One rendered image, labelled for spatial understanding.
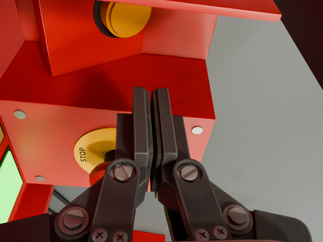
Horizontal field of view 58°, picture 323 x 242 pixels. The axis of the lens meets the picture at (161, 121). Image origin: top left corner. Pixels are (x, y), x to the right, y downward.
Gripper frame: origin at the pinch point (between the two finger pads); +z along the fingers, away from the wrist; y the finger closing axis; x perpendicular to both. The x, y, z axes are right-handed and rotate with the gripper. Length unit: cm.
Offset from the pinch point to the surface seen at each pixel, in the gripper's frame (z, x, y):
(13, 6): 47, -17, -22
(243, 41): 81, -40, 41
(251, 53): 81, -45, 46
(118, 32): 11.3, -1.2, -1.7
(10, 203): 3.9, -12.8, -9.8
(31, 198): 63, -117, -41
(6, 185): 4.4, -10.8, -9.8
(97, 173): 3.9, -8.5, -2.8
